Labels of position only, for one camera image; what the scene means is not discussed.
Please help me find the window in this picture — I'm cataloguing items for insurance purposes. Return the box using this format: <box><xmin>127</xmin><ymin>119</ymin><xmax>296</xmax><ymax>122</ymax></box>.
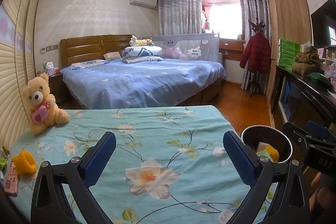
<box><xmin>202</xmin><ymin>0</ymin><xmax>243</xmax><ymax>41</ymax></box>

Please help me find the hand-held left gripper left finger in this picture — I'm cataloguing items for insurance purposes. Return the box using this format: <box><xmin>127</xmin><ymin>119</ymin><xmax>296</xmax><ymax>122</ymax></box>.
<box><xmin>31</xmin><ymin>131</ymin><xmax>116</xmax><ymax>224</ymax></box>

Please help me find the stack of green boxes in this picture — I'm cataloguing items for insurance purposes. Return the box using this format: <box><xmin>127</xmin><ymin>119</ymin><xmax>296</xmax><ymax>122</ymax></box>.
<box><xmin>278</xmin><ymin>38</ymin><xmax>301</xmax><ymax>72</ymax></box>

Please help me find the folded blue white quilt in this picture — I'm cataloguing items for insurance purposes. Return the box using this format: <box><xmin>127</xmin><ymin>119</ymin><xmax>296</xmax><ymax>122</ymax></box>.
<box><xmin>122</xmin><ymin>46</ymin><xmax>164</xmax><ymax>64</ymax></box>

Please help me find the dark green cloth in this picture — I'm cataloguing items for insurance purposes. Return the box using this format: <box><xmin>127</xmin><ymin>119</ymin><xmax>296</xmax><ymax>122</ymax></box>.
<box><xmin>307</xmin><ymin>72</ymin><xmax>332</xmax><ymax>86</ymax></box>

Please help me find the wooden wardrobe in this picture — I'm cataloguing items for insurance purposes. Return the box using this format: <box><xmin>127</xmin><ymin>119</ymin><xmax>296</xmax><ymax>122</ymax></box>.
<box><xmin>265</xmin><ymin>0</ymin><xmax>313</xmax><ymax>114</ymax></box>

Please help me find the grey mesh bed rail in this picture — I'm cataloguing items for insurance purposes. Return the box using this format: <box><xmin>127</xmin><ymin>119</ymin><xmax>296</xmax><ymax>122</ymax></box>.
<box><xmin>152</xmin><ymin>34</ymin><xmax>220</xmax><ymax>63</ymax></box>

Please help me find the wall switch panel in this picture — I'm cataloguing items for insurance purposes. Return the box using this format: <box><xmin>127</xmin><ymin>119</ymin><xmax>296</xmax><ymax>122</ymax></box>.
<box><xmin>39</xmin><ymin>45</ymin><xmax>58</xmax><ymax>53</ymax></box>

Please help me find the black glossy cabinet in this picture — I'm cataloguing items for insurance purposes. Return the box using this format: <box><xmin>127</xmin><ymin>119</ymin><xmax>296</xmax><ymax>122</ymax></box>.
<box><xmin>270</xmin><ymin>65</ymin><xmax>336</xmax><ymax>140</ymax></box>

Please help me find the small pink pillow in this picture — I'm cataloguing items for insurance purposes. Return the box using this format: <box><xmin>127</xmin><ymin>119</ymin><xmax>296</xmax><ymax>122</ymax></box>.
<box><xmin>103</xmin><ymin>51</ymin><xmax>122</xmax><ymax>61</ymax></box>

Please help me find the blue printed pillow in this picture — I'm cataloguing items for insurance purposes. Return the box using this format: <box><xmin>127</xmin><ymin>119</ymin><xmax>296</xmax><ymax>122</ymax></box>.
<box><xmin>69</xmin><ymin>59</ymin><xmax>109</xmax><ymax>69</ymax></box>

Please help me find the pink phone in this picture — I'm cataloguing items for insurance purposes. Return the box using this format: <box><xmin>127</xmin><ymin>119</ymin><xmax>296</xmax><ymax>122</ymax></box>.
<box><xmin>4</xmin><ymin>160</ymin><xmax>20</xmax><ymax>197</ymax></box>

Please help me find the cream louvred closet door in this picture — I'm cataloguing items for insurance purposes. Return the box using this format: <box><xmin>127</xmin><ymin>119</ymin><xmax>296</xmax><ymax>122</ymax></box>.
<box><xmin>0</xmin><ymin>0</ymin><xmax>51</xmax><ymax>151</ymax></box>

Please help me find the bed with blue sheet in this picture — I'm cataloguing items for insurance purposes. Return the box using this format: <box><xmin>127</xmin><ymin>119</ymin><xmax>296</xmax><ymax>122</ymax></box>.
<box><xmin>60</xmin><ymin>58</ymin><xmax>227</xmax><ymax>110</ymax></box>

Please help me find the pink plush toy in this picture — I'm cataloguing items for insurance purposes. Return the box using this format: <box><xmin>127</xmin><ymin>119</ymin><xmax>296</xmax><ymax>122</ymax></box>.
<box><xmin>162</xmin><ymin>48</ymin><xmax>188</xmax><ymax>60</ymax></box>

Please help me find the person's right hand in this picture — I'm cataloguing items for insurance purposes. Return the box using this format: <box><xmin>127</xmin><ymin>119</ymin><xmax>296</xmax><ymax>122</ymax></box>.
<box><xmin>308</xmin><ymin>172</ymin><xmax>336</xmax><ymax>211</ymax></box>

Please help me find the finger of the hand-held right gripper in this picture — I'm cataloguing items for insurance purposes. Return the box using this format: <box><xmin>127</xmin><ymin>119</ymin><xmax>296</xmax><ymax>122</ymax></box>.
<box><xmin>306</xmin><ymin>120</ymin><xmax>336</xmax><ymax>135</ymax></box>
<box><xmin>283</xmin><ymin>122</ymin><xmax>336</xmax><ymax>151</ymax></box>

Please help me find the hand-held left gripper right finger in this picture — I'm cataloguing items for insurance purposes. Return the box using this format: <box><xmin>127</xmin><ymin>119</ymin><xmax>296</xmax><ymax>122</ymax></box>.
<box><xmin>223</xmin><ymin>131</ymin><xmax>311</xmax><ymax>224</ymax></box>

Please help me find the white-rimmed trash bin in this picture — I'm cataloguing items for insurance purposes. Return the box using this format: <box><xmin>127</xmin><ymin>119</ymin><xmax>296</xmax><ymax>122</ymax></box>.
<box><xmin>241</xmin><ymin>125</ymin><xmax>293</xmax><ymax>164</ymax></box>

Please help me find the wooden desk with drawers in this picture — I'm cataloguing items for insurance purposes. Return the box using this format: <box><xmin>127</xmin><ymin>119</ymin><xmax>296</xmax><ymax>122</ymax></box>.
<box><xmin>218</xmin><ymin>39</ymin><xmax>244</xmax><ymax>62</ymax></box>

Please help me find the brown plush cloth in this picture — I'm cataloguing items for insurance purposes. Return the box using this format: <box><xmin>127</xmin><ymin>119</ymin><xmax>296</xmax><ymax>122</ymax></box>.
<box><xmin>292</xmin><ymin>46</ymin><xmax>321</xmax><ymax>76</ymax></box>

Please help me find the tan teddy bear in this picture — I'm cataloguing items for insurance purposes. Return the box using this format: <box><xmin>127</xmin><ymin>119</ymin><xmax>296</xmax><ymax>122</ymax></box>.
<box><xmin>21</xmin><ymin>73</ymin><xmax>71</xmax><ymax>135</ymax></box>

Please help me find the wall television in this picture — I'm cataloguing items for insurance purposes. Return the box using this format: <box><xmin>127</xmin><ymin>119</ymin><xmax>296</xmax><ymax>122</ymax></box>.
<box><xmin>310</xmin><ymin>0</ymin><xmax>336</xmax><ymax>48</ymax></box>

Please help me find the yellow plush toy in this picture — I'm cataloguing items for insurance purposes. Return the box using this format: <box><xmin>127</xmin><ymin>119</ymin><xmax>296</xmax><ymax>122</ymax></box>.
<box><xmin>129</xmin><ymin>35</ymin><xmax>155</xmax><ymax>47</ymax></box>

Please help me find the wooden nightstand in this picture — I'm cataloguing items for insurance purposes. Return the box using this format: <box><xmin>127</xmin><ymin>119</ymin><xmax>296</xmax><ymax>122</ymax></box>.
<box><xmin>49</xmin><ymin>73</ymin><xmax>69</xmax><ymax>106</ymax></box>

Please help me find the yellow foam fruit net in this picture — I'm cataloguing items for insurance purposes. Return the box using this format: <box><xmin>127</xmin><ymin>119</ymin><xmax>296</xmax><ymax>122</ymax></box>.
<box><xmin>12</xmin><ymin>150</ymin><xmax>37</xmax><ymax>174</ymax></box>
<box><xmin>264</xmin><ymin>145</ymin><xmax>280</xmax><ymax>161</ymax></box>

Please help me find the wooden headboard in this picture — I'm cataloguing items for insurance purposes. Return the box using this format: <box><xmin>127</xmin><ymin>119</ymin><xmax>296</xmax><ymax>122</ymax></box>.
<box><xmin>60</xmin><ymin>34</ymin><xmax>135</xmax><ymax>68</ymax></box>

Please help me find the white air conditioner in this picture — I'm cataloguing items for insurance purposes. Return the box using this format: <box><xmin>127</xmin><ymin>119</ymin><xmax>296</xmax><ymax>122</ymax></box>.
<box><xmin>129</xmin><ymin>0</ymin><xmax>157</xmax><ymax>9</ymax></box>

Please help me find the grey patterned curtain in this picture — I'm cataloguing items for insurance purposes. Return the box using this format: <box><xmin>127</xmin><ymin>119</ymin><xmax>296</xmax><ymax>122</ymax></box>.
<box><xmin>241</xmin><ymin>0</ymin><xmax>271</xmax><ymax>90</ymax></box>
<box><xmin>157</xmin><ymin>0</ymin><xmax>202</xmax><ymax>36</ymax></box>

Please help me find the colourful tissue box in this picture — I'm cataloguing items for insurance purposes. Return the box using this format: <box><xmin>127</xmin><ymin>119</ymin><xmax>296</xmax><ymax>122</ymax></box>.
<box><xmin>43</xmin><ymin>61</ymin><xmax>55</xmax><ymax>75</ymax></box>

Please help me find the red padded jacket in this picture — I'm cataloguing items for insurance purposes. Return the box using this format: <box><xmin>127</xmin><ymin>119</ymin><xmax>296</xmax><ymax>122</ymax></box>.
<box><xmin>239</xmin><ymin>32</ymin><xmax>271</xmax><ymax>73</ymax></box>

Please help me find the dark wooden coat rack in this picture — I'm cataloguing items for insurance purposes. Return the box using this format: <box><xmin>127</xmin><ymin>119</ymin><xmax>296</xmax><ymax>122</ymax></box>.
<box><xmin>245</xmin><ymin>18</ymin><xmax>265</xmax><ymax>97</ymax></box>

